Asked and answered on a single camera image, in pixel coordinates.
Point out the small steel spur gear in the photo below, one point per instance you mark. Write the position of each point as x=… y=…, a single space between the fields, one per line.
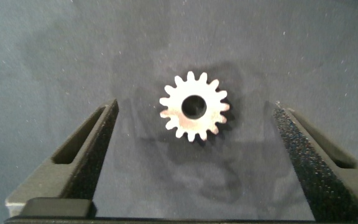
x=176 y=99

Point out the dark rubber mat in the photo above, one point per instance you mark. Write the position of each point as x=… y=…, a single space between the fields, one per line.
x=73 y=46

